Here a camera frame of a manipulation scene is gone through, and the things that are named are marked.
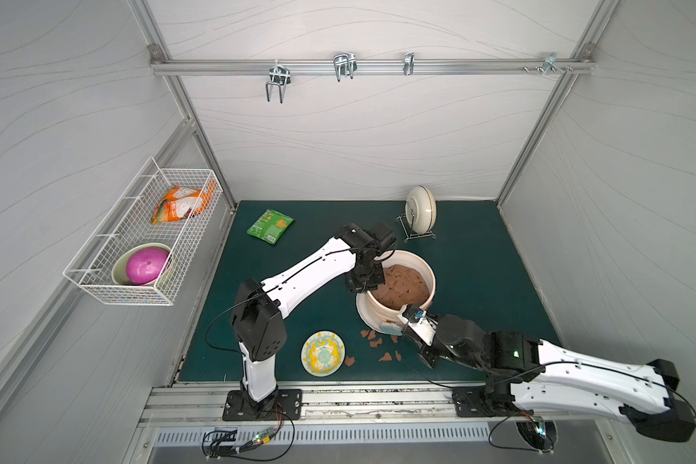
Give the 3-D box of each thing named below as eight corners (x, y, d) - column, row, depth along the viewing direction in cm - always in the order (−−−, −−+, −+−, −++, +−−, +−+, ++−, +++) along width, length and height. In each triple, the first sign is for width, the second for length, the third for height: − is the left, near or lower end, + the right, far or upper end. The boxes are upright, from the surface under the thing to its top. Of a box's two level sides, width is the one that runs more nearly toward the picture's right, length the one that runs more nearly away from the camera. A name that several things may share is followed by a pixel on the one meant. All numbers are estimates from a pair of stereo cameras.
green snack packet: (247, 234, 112) (245, 229, 110) (268, 212, 120) (267, 207, 118) (274, 245, 108) (273, 241, 106) (294, 222, 116) (293, 218, 114)
